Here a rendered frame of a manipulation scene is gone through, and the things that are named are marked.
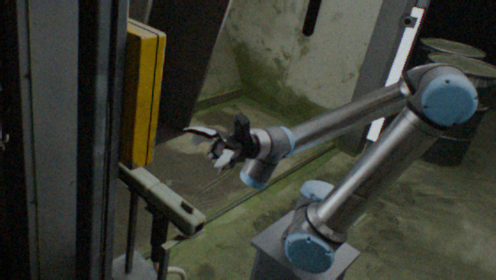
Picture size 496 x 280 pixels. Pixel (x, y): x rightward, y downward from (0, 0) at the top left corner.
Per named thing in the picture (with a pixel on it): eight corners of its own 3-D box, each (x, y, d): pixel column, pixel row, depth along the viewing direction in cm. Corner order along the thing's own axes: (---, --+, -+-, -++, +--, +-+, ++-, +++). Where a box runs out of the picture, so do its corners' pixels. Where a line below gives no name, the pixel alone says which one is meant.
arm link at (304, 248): (321, 251, 143) (485, 82, 106) (314, 286, 128) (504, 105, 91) (283, 225, 145) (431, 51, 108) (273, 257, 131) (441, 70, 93)
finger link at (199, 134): (178, 143, 114) (208, 153, 115) (185, 127, 112) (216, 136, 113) (179, 136, 117) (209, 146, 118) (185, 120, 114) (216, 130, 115)
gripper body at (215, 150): (218, 171, 113) (249, 166, 120) (230, 148, 109) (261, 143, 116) (204, 153, 118) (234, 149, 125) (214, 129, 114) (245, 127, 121)
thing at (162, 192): (196, 284, 98) (209, 210, 88) (181, 295, 95) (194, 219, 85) (88, 183, 128) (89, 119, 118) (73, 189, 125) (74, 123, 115)
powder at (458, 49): (492, 56, 397) (492, 54, 396) (469, 60, 366) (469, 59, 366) (437, 39, 435) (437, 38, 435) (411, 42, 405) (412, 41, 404)
